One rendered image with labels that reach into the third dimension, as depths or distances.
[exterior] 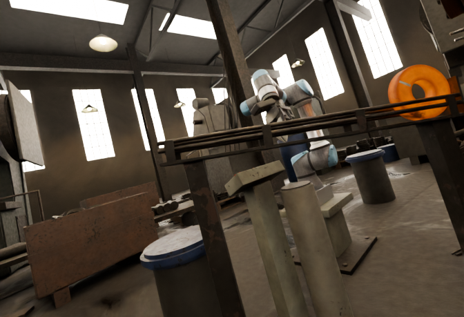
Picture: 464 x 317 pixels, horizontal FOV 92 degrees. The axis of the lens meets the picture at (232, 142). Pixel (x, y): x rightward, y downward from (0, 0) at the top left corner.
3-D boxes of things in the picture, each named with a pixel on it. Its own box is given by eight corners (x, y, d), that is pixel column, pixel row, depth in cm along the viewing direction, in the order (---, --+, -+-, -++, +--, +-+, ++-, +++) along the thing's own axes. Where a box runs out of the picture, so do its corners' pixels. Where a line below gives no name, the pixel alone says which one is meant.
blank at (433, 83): (442, 127, 60) (431, 129, 63) (458, 75, 61) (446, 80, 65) (388, 106, 60) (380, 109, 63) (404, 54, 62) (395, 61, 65)
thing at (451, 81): (468, 114, 58) (457, 74, 59) (466, 114, 58) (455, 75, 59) (441, 120, 66) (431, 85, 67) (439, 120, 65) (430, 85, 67)
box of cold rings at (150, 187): (149, 222, 438) (140, 185, 446) (166, 223, 376) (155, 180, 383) (88, 246, 371) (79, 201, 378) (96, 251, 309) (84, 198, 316)
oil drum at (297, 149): (324, 173, 449) (310, 130, 457) (306, 180, 412) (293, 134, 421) (300, 176, 495) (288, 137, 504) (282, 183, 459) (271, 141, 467)
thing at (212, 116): (201, 197, 647) (177, 104, 673) (231, 185, 730) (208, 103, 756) (232, 192, 542) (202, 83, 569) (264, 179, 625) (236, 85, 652)
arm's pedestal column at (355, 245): (284, 262, 135) (271, 219, 137) (316, 235, 161) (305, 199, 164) (351, 275, 105) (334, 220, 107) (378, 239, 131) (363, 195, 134)
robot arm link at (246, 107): (271, 95, 150) (235, 100, 110) (286, 88, 144) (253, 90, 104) (277, 111, 150) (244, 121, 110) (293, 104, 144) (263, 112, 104)
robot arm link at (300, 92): (317, 168, 140) (286, 89, 145) (342, 162, 132) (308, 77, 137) (312, 173, 130) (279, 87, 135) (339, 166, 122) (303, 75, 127)
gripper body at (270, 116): (296, 117, 84) (285, 95, 91) (279, 113, 80) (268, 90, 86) (283, 130, 89) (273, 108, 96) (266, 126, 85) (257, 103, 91)
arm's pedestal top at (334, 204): (280, 217, 137) (279, 210, 137) (307, 201, 158) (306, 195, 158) (330, 217, 113) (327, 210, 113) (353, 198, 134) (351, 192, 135)
